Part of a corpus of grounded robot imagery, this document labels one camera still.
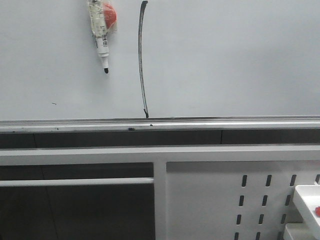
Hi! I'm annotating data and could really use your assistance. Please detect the red round magnet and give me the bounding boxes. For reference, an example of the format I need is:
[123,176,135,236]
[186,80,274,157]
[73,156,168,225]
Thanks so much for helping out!
[103,2,117,29]

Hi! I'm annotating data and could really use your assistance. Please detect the white whiteboard marker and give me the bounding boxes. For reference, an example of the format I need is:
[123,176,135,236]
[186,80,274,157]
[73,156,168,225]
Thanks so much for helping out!
[87,0,110,74]

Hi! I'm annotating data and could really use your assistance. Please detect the white whiteboard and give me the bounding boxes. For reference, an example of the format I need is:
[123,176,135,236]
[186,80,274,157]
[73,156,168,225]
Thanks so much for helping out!
[0,0,320,121]

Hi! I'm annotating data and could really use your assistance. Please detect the white perforated pegboard panel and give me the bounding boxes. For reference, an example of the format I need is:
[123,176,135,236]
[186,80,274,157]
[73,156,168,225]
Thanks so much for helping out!
[166,161,320,240]

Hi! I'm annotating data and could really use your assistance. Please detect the white plastic tray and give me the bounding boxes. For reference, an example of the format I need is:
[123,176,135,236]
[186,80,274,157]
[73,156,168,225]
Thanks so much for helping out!
[293,184,320,240]

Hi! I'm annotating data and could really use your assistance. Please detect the grey box corner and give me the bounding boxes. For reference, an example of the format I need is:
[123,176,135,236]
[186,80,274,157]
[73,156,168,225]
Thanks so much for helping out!
[283,223,315,240]

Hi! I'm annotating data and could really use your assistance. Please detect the small red object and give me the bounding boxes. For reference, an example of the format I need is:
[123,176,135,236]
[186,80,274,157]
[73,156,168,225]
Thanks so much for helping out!
[314,206,320,217]

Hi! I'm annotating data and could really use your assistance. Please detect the white metal frame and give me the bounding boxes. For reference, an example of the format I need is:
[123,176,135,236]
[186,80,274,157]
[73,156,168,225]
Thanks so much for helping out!
[0,145,320,240]

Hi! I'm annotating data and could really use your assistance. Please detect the aluminium whiteboard tray rail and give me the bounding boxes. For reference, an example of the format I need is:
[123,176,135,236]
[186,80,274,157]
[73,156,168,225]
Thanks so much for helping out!
[0,116,320,134]

